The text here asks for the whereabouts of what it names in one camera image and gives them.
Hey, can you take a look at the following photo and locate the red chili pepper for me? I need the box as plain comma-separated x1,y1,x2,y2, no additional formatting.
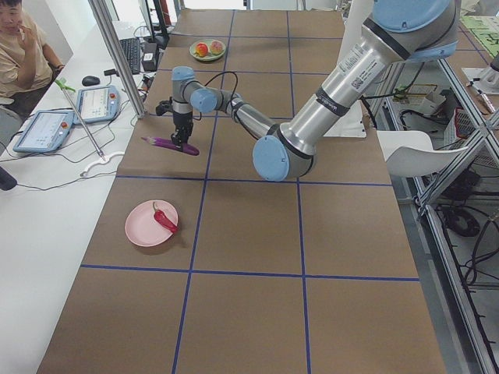
153,201,179,234

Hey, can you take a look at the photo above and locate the blue teach pendant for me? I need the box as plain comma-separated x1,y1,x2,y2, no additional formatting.
13,111,74,153
76,85,120,124

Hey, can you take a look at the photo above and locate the yellow pink peach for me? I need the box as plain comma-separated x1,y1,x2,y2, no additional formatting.
209,40,225,55

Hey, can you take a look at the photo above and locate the purple eggplant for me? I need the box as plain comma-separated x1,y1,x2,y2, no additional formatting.
141,136,200,156

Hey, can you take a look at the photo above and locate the black keyboard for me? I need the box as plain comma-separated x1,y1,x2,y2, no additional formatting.
119,37,141,75

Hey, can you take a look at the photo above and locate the black computer mouse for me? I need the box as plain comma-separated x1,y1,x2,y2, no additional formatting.
81,76,101,86

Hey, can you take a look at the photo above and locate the white chair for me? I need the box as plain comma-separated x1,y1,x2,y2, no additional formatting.
377,130,468,178

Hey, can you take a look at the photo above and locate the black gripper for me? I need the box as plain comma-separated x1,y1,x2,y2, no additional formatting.
171,111,193,147

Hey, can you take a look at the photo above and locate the aluminium frame post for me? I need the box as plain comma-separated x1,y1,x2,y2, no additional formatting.
88,0,146,119

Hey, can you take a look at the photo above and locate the seated person beige shirt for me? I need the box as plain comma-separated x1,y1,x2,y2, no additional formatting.
1,1,65,120

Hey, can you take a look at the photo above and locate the pink plate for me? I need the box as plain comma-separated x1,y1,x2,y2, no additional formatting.
125,200,179,247

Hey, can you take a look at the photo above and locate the red yellow pomegranate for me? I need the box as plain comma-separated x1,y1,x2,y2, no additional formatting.
194,42,210,58

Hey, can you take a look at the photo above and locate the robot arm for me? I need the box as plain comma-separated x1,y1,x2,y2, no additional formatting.
172,1,461,182

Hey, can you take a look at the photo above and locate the near blue teach pendant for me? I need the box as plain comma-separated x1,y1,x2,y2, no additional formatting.
13,111,74,153

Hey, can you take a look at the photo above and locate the metal reacher stick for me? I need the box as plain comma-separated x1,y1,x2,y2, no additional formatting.
55,78,104,159

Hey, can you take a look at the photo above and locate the white camera stand column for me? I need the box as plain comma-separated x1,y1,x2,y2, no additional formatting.
323,0,370,139

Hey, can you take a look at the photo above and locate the far blue teach pendant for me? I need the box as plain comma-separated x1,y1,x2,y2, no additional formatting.
76,85,120,124

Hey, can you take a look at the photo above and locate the green plate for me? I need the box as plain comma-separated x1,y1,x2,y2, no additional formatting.
189,38,226,62

